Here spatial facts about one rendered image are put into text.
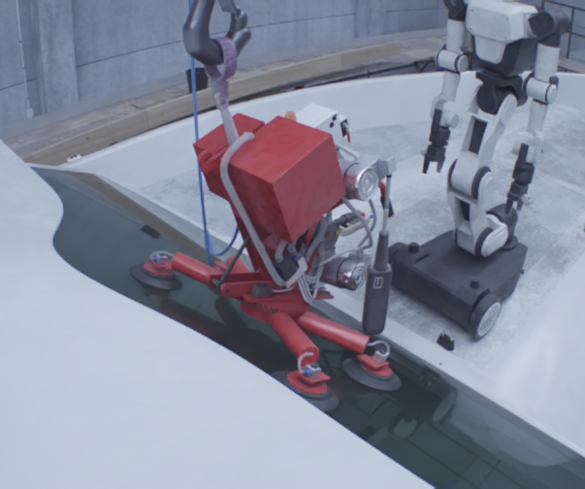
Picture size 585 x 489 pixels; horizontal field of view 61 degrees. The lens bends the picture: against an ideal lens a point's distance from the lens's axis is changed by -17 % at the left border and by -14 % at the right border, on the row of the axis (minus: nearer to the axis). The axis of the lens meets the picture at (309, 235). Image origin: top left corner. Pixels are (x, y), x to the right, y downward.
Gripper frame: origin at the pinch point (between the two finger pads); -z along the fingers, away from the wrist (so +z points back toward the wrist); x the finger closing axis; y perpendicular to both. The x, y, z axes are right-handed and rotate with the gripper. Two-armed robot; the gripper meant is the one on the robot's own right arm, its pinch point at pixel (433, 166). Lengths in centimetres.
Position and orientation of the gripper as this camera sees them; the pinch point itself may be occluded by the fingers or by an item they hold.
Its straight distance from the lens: 251.1
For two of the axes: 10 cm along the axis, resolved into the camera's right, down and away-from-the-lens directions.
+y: 6.5, 4.0, -6.4
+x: -7.4, 1.4, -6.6
